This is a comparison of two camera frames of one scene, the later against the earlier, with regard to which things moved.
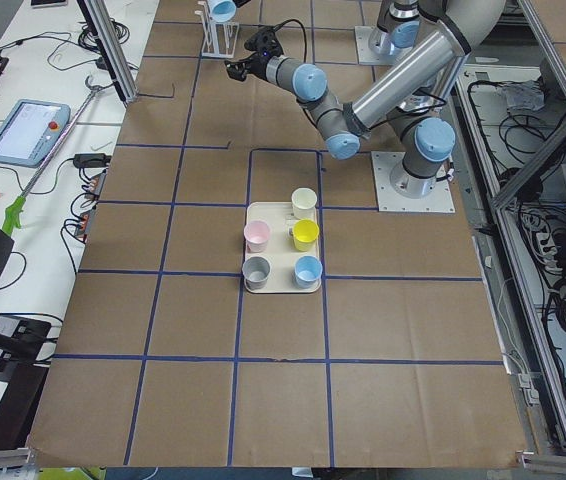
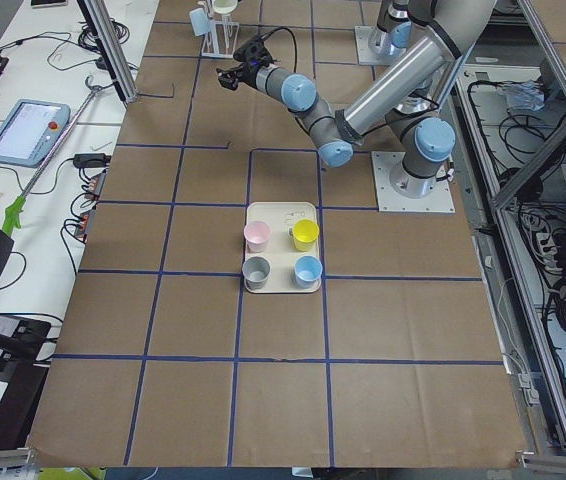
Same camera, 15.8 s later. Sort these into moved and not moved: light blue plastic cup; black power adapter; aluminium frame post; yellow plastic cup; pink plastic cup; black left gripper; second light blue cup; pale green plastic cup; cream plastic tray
Moved: light blue plastic cup; black left gripper; pale green plastic cup
Not moved: pink plastic cup; cream plastic tray; black power adapter; second light blue cup; aluminium frame post; yellow plastic cup
